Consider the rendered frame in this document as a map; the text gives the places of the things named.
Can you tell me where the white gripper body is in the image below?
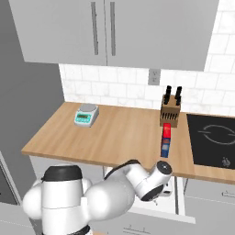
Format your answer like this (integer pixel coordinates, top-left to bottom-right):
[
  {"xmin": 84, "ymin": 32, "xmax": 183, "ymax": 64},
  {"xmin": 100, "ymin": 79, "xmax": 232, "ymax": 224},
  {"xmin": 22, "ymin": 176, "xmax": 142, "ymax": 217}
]
[{"xmin": 161, "ymin": 178, "xmax": 174, "ymax": 197}]

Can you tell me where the white open drawer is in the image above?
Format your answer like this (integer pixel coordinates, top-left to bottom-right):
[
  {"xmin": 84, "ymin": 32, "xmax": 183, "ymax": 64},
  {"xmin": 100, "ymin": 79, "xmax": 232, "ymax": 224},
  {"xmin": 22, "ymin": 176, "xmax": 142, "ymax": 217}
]
[{"xmin": 88, "ymin": 174, "xmax": 197, "ymax": 235}]

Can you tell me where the grey drawer front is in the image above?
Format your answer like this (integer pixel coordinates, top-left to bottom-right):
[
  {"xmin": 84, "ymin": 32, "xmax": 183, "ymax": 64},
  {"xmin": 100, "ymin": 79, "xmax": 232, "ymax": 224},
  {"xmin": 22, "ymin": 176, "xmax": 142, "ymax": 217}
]
[{"xmin": 183, "ymin": 178, "xmax": 235, "ymax": 235}]

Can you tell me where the red and blue box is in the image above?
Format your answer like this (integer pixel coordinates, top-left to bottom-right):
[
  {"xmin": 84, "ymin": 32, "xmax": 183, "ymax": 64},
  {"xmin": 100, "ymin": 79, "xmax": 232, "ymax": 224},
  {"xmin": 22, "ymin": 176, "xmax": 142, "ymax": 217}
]
[{"xmin": 160, "ymin": 122, "xmax": 173, "ymax": 159}]

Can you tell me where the black hob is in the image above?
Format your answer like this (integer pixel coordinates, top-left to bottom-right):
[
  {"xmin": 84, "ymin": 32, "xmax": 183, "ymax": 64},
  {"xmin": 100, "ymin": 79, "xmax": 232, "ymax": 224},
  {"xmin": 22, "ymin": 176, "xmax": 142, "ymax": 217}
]
[{"xmin": 185, "ymin": 113, "xmax": 235, "ymax": 171}]

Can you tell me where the wooden knife block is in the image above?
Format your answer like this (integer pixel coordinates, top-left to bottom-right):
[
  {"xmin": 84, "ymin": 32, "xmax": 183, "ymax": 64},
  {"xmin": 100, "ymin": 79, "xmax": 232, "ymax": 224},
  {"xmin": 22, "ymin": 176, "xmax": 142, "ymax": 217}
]
[{"xmin": 159, "ymin": 94, "xmax": 183, "ymax": 129}]

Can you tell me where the grey base cupboard front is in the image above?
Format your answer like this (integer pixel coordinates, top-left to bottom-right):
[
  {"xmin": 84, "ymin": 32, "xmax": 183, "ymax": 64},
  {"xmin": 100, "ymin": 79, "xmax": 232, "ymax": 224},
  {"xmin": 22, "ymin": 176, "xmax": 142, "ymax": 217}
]
[{"xmin": 28, "ymin": 154, "xmax": 106, "ymax": 185}]

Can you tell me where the teal and white kitchen scale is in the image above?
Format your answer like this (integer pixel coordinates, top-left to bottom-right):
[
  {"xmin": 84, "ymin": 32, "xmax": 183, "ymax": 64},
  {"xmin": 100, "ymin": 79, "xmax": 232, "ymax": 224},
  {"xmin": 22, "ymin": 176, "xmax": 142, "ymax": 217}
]
[{"xmin": 73, "ymin": 103, "xmax": 100, "ymax": 129}]

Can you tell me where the tall grey cabinet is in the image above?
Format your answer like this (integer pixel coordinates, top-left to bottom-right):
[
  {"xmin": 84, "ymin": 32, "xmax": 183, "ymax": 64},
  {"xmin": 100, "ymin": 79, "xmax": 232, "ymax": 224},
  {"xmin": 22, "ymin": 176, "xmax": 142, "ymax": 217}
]
[{"xmin": 0, "ymin": 0, "xmax": 66, "ymax": 213}]

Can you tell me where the grey bar drawer handle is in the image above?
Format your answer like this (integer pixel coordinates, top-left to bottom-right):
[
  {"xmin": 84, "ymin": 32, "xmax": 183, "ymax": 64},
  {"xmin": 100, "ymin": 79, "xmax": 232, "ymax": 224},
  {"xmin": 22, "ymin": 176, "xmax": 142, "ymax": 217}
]
[{"xmin": 221, "ymin": 189, "xmax": 235, "ymax": 198}]

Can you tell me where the black handled knife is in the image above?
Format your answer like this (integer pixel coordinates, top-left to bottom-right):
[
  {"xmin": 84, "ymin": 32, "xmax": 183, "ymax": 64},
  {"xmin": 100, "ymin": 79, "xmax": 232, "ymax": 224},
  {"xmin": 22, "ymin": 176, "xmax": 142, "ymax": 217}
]
[
  {"xmin": 162, "ymin": 84, "xmax": 173, "ymax": 106},
  {"xmin": 173, "ymin": 85, "xmax": 184, "ymax": 106}
]

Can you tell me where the grey wall socket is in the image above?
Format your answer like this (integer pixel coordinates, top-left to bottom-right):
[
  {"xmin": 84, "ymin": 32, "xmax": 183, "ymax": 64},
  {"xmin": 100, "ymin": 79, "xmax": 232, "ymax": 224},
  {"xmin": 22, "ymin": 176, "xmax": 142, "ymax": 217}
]
[{"xmin": 148, "ymin": 68, "xmax": 162, "ymax": 86}]

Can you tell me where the wide grey wall cupboard door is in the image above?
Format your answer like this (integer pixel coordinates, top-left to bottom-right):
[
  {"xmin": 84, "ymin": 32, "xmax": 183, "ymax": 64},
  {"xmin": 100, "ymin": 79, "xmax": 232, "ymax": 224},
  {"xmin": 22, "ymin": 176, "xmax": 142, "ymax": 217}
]
[{"xmin": 104, "ymin": 0, "xmax": 220, "ymax": 73}]

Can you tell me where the grey cupboard door handle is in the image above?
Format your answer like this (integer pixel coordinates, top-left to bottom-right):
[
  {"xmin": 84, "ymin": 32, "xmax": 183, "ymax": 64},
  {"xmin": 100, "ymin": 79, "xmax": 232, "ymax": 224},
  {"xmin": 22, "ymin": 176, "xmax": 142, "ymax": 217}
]
[
  {"xmin": 108, "ymin": 1, "xmax": 118, "ymax": 57},
  {"xmin": 90, "ymin": 1, "xmax": 100, "ymax": 56}
]

